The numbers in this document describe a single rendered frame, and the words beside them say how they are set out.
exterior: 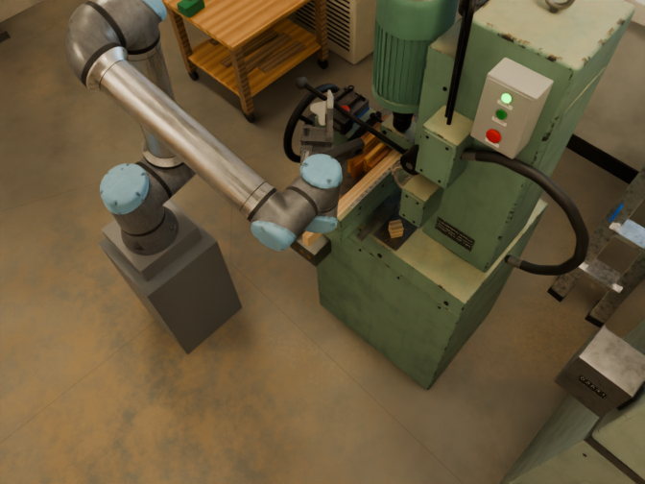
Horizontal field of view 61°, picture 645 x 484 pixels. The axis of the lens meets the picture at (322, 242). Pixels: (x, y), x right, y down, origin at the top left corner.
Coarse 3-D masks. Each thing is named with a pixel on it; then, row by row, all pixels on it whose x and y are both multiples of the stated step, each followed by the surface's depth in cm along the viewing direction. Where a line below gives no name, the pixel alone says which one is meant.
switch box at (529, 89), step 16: (512, 64) 97; (496, 80) 96; (512, 80) 95; (528, 80) 95; (544, 80) 95; (496, 96) 98; (512, 96) 96; (528, 96) 93; (544, 96) 96; (480, 112) 103; (512, 112) 98; (528, 112) 96; (480, 128) 106; (496, 128) 103; (512, 128) 100; (528, 128) 100; (512, 144) 103
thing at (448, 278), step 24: (384, 240) 158; (408, 240) 158; (432, 240) 158; (408, 264) 154; (432, 264) 154; (456, 264) 153; (432, 288) 154; (456, 288) 150; (480, 288) 153; (456, 312) 154
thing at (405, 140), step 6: (384, 120) 152; (390, 120) 151; (384, 126) 151; (390, 126) 150; (414, 126) 150; (384, 132) 151; (390, 132) 150; (396, 132) 149; (402, 132) 149; (408, 132) 149; (414, 132) 149; (390, 138) 152; (396, 138) 150; (402, 138) 148; (408, 138) 148; (414, 138) 148; (402, 144) 150; (408, 144) 148
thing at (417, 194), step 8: (416, 176) 135; (408, 184) 134; (416, 184) 134; (424, 184) 134; (432, 184) 134; (408, 192) 133; (416, 192) 133; (424, 192) 132; (432, 192) 132; (440, 192) 136; (408, 200) 135; (416, 200) 133; (424, 200) 131; (432, 200) 135; (440, 200) 140; (400, 208) 141; (408, 208) 138; (416, 208) 135; (424, 208) 134; (432, 208) 139; (408, 216) 140; (416, 216) 138; (424, 216) 138; (416, 224) 140
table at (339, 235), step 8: (384, 112) 172; (392, 112) 171; (416, 120) 169; (344, 168) 160; (344, 176) 159; (360, 176) 159; (344, 184) 157; (352, 184) 157; (392, 184) 158; (344, 192) 156; (384, 192) 157; (376, 200) 156; (368, 208) 155; (360, 216) 153; (352, 224) 152; (328, 232) 155; (336, 232) 151; (344, 232) 151
